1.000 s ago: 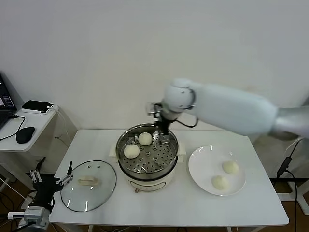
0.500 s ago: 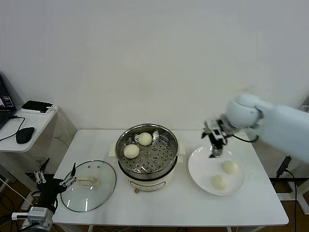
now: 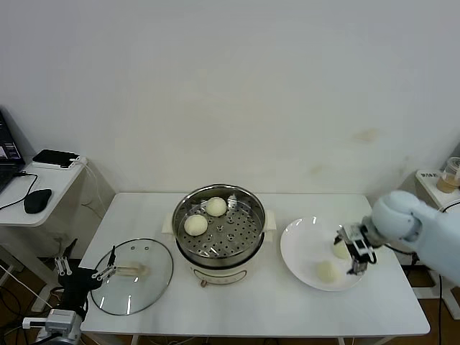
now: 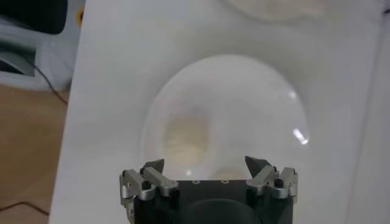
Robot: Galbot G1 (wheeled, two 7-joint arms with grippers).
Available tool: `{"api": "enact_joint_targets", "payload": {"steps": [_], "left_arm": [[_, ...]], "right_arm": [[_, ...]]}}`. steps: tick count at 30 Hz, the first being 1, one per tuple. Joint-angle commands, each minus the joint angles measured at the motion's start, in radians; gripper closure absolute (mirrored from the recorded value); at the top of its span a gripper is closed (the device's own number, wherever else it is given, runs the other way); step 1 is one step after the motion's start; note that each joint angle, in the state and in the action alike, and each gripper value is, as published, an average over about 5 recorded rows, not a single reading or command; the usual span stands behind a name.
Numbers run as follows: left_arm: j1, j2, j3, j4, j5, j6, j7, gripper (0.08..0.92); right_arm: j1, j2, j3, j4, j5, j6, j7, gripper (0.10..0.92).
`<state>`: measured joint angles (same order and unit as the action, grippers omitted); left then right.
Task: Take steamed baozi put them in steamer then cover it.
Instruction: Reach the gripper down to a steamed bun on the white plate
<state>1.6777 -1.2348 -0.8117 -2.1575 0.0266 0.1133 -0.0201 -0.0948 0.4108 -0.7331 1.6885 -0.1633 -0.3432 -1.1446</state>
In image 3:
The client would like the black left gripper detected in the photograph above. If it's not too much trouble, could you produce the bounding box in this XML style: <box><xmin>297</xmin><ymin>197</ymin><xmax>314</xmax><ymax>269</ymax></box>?
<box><xmin>54</xmin><ymin>238</ymin><xmax>118</xmax><ymax>313</ymax></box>

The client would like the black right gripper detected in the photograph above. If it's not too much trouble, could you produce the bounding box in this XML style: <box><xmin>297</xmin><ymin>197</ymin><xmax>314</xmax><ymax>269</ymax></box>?
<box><xmin>332</xmin><ymin>222</ymin><xmax>379</xmax><ymax>277</ymax></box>

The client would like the white steamed baozi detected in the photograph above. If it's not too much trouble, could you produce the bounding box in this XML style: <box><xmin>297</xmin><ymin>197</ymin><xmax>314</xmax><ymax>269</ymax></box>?
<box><xmin>205</xmin><ymin>196</ymin><xmax>228</xmax><ymax>218</ymax></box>
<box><xmin>183</xmin><ymin>214</ymin><xmax>209</xmax><ymax>237</ymax></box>
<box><xmin>330</xmin><ymin>239</ymin><xmax>352</xmax><ymax>261</ymax></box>
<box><xmin>316</xmin><ymin>261</ymin><xmax>343</xmax><ymax>283</ymax></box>

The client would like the glass lid with cream handle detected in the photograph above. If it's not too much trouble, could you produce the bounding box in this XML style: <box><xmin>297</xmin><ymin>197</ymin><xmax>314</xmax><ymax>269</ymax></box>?
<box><xmin>89</xmin><ymin>237</ymin><xmax>175</xmax><ymax>317</ymax></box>

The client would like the stainless steel steamer basket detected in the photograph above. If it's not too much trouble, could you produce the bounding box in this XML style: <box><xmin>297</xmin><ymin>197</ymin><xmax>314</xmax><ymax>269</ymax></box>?
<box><xmin>171</xmin><ymin>183</ymin><xmax>267</xmax><ymax>260</ymax></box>

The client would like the white round plate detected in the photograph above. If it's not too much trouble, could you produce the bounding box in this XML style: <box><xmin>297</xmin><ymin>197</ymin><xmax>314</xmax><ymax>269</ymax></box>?
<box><xmin>279</xmin><ymin>216</ymin><xmax>368</xmax><ymax>292</ymax></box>

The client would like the black computer mouse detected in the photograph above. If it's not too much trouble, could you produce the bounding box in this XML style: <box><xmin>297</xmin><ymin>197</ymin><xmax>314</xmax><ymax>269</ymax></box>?
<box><xmin>23</xmin><ymin>188</ymin><xmax>53</xmax><ymax>215</ymax></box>

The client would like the white side table with laptop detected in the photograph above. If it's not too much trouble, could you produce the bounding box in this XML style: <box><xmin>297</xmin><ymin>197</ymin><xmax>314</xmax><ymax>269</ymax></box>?
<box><xmin>0</xmin><ymin>157</ymin><xmax>116</xmax><ymax>313</ymax></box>

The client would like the white side table with cup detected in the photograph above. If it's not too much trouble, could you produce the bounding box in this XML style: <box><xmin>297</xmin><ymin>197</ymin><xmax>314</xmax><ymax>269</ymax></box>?
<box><xmin>391</xmin><ymin>168</ymin><xmax>460</xmax><ymax>319</ymax></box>

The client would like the black smartphone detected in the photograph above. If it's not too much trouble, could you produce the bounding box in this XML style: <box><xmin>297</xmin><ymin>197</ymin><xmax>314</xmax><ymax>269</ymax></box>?
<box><xmin>33</xmin><ymin>149</ymin><xmax>81</xmax><ymax>167</ymax></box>

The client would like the white electric cooking pot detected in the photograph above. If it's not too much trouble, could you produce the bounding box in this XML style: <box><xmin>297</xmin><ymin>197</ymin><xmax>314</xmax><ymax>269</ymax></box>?
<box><xmin>162</xmin><ymin>210</ymin><xmax>278</xmax><ymax>289</ymax></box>

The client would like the clear plastic drink cup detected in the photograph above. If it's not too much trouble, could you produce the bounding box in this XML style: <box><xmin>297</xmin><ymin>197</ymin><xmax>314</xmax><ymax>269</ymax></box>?
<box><xmin>436</xmin><ymin>157</ymin><xmax>460</xmax><ymax>193</ymax></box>

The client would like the black laptop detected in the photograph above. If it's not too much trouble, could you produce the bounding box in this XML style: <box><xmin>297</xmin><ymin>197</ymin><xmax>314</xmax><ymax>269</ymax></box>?
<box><xmin>0</xmin><ymin>109</ymin><xmax>27</xmax><ymax>193</ymax></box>

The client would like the white floor cable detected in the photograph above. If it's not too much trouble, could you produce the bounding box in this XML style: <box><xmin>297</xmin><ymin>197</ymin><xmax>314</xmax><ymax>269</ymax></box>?
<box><xmin>0</xmin><ymin>264</ymin><xmax>57</xmax><ymax>312</ymax></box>

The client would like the black floor cable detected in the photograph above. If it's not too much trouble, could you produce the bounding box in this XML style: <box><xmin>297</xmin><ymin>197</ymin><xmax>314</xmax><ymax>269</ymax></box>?
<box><xmin>0</xmin><ymin>283</ymin><xmax>28</xmax><ymax>330</ymax></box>

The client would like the white charging cable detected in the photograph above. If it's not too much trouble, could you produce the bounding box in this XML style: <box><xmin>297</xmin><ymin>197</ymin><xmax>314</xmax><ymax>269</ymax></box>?
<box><xmin>71</xmin><ymin>157</ymin><xmax>107</xmax><ymax>216</ymax></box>

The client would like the black mouse cable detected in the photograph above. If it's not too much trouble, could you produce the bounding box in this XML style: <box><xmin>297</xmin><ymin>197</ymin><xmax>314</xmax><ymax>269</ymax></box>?
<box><xmin>0</xmin><ymin>171</ymin><xmax>40</xmax><ymax>211</ymax></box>

